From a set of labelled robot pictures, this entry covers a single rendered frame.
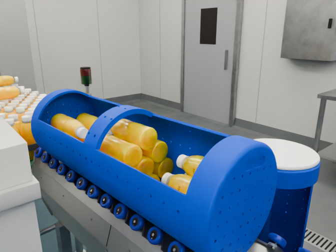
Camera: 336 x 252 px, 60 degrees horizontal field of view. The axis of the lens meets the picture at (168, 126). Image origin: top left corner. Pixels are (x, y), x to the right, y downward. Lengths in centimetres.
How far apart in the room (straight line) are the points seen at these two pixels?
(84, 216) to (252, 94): 380
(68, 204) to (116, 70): 526
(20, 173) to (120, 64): 569
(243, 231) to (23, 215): 49
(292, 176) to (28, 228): 78
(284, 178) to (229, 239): 43
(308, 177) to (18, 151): 86
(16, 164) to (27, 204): 10
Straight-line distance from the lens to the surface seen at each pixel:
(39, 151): 135
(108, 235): 95
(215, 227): 60
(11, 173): 68
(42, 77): 565
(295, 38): 395
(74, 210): 111
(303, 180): 107
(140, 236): 84
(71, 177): 110
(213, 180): 57
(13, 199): 69
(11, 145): 67
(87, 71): 180
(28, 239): 76
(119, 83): 633
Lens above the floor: 145
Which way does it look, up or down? 18 degrees down
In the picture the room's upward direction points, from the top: straight up
